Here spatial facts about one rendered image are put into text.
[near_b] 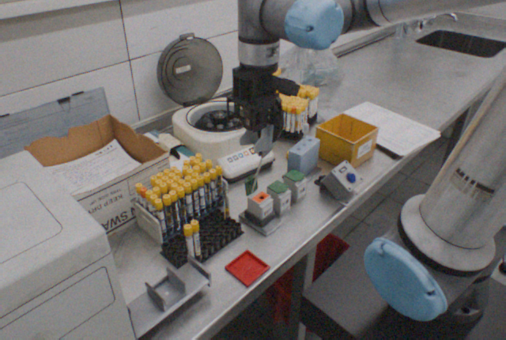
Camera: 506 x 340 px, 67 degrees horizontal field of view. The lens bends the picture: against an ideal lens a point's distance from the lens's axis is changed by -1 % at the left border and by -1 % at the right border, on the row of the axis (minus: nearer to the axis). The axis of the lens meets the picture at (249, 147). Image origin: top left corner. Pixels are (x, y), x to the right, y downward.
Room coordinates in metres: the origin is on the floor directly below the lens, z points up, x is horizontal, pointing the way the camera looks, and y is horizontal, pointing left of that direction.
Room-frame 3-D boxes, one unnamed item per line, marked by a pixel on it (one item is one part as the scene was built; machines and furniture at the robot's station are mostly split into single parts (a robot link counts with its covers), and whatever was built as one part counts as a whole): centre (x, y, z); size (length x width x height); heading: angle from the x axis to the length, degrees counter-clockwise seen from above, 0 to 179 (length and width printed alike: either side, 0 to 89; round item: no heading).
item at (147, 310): (0.44, 0.17, 0.92); 0.21 x 0.07 x 0.05; 136
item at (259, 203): (0.70, -0.03, 0.92); 0.05 x 0.04 x 0.06; 48
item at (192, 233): (0.63, 0.10, 0.93); 0.17 x 0.09 x 0.11; 136
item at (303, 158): (0.89, -0.15, 0.92); 0.10 x 0.07 x 0.10; 142
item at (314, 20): (0.61, -0.09, 1.38); 0.11 x 0.11 x 0.08; 37
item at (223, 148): (1.01, 0.08, 0.94); 0.30 x 0.24 x 0.12; 37
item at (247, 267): (0.55, 0.00, 0.88); 0.07 x 0.07 x 0.01; 46
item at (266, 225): (0.70, -0.03, 0.89); 0.09 x 0.05 x 0.04; 48
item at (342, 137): (0.99, -0.29, 0.92); 0.13 x 0.13 x 0.10; 43
